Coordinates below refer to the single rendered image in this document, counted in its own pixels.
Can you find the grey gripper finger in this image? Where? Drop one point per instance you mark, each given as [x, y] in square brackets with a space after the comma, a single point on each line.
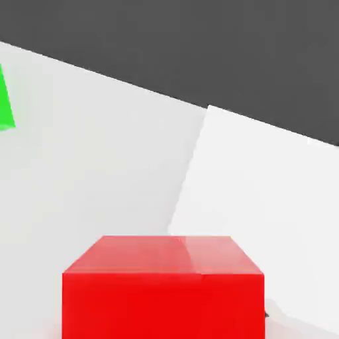
[280, 327]

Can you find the small red cube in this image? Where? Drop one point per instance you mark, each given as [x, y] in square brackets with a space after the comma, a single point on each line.
[163, 304]

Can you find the small green cube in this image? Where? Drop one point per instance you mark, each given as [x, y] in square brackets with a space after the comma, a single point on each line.
[5, 106]

